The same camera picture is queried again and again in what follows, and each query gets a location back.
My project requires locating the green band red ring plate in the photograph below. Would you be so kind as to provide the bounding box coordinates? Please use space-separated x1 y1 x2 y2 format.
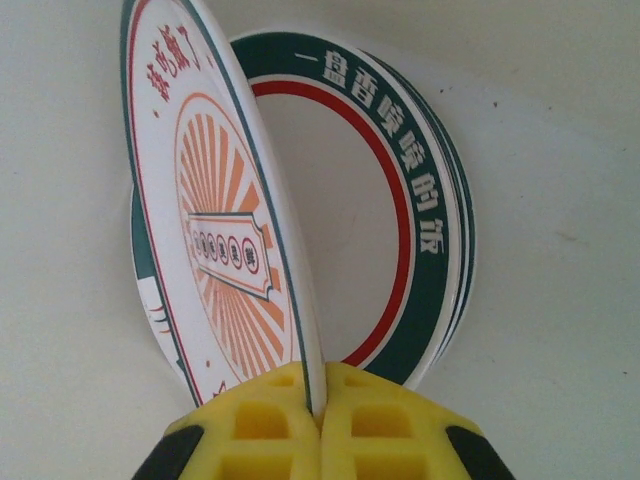
128 30 469 391

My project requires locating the white plastic bin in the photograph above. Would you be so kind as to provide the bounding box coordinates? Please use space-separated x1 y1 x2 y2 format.
0 0 640 480

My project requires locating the sunburst pattern plate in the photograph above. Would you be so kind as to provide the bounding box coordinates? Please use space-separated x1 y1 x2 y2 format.
118 0 329 416

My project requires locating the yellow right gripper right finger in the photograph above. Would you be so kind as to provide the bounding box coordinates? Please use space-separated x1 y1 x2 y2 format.
317 360 519 480

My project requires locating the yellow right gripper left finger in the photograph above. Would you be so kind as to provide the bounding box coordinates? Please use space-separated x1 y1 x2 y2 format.
130 362 321 480

